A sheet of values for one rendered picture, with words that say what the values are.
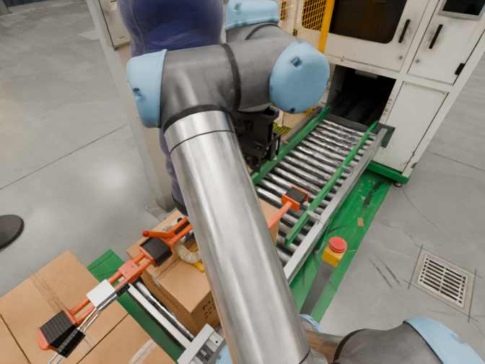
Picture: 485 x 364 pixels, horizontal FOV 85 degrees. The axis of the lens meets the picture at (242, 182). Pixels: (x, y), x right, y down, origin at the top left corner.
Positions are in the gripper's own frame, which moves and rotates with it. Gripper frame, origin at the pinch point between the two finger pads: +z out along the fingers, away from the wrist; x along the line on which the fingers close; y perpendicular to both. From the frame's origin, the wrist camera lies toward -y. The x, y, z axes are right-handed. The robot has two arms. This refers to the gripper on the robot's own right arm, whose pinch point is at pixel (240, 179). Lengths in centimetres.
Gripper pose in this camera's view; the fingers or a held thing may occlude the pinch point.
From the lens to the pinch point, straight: 61.8
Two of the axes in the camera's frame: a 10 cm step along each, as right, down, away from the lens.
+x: 6.1, -5.6, 5.6
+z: 0.0, 7.1, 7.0
